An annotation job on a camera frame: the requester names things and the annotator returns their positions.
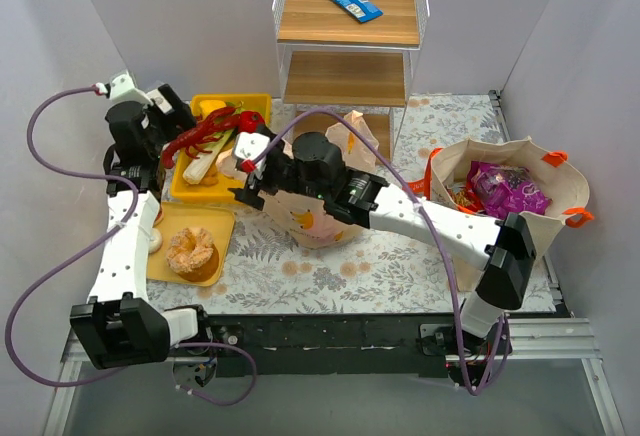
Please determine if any beige canvas tote bag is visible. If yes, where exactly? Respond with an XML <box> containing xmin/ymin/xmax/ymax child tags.
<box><xmin>409</xmin><ymin>138</ymin><xmax>594</xmax><ymax>260</ymax></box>

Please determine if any red candy bag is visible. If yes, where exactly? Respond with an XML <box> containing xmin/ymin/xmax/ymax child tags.
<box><xmin>447</xmin><ymin>181</ymin><xmax>484</xmax><ymax>214</ymax></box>

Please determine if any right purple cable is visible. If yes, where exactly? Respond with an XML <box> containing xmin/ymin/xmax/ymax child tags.
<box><xmin>252</xmin><ymin>108</ymin><xmax>512</xmax><ymax>397</ymax></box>

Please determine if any yellow flat tray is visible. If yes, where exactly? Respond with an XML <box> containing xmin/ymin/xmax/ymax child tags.
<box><xmin>147</xmin><ymin>202</ymin><xmax>235</xmax><ymax>287</ymax></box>

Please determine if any banana print plastic bag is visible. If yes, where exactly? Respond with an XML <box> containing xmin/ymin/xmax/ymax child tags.
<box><xmin>216</xmin><ymin>110</ymin><xmax>380</xmax><ymax>248</ymax></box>

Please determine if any blue snack packet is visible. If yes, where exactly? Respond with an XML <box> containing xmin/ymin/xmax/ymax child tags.
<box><xmin>331</xmin><ymin>0</ymin><xmax>383</xmax><ymax>23</ymax></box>

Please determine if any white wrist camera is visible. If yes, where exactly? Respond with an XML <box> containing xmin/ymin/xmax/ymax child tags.
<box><xmin>232</xmin><ymin>132</ymin><xmax>271</xmax><ymax>176</ymax></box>
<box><xmin>93</xmin><ymin>70</ymin><xmax>153</xmax><ymax>105</ymax></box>

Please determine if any white leek stalk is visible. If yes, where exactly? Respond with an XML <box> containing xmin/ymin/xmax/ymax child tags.
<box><xmin>182</xmin><ymin>129</ymin><xmax>237</xmax><ymax>187</ymax></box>

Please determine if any yellow vegetable bin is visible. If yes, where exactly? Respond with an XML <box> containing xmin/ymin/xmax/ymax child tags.
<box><xmin>165</xmin><ymin>93</ymin><xmax>272</xmax><ymax>204</ymax></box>

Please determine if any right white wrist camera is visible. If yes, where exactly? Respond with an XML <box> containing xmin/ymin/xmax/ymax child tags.
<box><xmin>232</xmin><ymin>132</ymin><xmax>271</xmax><ymax>176</ymax></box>

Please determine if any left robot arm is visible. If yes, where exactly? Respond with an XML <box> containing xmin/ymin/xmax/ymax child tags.
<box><xmin>70</xmin><ymin>82</ymin><xmax>212</xmax><ymax>369</ymax></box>

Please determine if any white wire wooden shelf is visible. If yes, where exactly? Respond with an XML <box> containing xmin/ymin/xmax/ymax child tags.
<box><xmin>272</xmin><ymin>0</ymin><xmax>430</xmax><ymax>156</ymax></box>

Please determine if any floral table mat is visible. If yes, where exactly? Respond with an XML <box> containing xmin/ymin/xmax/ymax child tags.
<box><xmin>119</xmin><ymin>93</ymin><xmax>559</xmax><ymax>316</ymax></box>

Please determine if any red bell pepper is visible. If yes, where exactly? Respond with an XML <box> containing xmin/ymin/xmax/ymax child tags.
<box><xmin>238</xmin><ymin>111</ymin><xmax>265</xmax><ymax>133</ymax></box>

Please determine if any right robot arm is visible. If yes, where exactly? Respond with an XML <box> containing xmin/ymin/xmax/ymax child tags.
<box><xmin>232</xmin><ymin>126</ymin><xmax>537</xmax><ymax>346</ymax></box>

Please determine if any white ring donut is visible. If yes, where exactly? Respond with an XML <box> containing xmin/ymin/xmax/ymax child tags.
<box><xmin>148</xmin><ymin>228</ymin><xmax>163</xmax><ymax>254</ymax></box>

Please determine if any red toy lobster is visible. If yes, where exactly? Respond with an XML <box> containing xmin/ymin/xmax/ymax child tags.
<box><xmin>160</xmin><ymin>106</ymin><xmax>240</xmax><ymax>169</ymax></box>

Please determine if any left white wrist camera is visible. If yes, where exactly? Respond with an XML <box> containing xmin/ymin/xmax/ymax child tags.
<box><xmin>93</xmin><ymin>70</ymin><xmax>153</xmax><ymax>105</ymax></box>

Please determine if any purple snack bag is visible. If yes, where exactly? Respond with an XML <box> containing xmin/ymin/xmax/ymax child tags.
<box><xmin>467</xmin><ymin>161</ymin><xmax>552</xmax><ymax>219</ymax></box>

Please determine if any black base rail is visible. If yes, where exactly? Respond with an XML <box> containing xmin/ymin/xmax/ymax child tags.
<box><xmin>189</xmin><ymin>311</ymin><xmax>511</xmax><ymax>378</ymax></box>

